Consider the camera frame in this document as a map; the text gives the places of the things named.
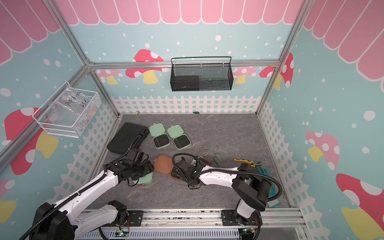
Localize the green clipper case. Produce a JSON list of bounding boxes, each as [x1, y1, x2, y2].
[[149, 123, 171, 149], [137, 172, 154, 186], [167, 125, 191, 151]]

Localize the brown clipper case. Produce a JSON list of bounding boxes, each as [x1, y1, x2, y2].
[[154, 155, 186, 182]]

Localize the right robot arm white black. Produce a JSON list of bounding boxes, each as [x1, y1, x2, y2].
[[172, 153, 283, 227]]

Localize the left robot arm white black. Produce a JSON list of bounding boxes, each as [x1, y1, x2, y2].
[[21, 149, 154, 240]]

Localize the green nail tool bottom right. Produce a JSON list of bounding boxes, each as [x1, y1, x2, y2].
[[213, 152, 223, 167]]

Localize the black plastic tool case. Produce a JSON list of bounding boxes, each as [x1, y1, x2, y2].
[[107, 123, 149, 155]]

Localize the green work glove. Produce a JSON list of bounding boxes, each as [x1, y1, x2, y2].
[[257, 167, 282, 209]]

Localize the black box in basket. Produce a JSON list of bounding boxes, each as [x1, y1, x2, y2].
[[171, 76, 200, 92]]

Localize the yellow handled pliers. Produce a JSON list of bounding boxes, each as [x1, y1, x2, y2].
[[234, 159, 262, 168]]

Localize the clear acrylic wall bin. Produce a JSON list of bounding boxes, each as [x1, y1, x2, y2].
[[32, 82, 102, 138]]

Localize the black wire mesh basket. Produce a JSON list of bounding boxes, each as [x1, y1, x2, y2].
[[171, 56, 234, 92]]

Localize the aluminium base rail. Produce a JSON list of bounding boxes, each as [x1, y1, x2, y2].
[[123, 208, 306, 229]]

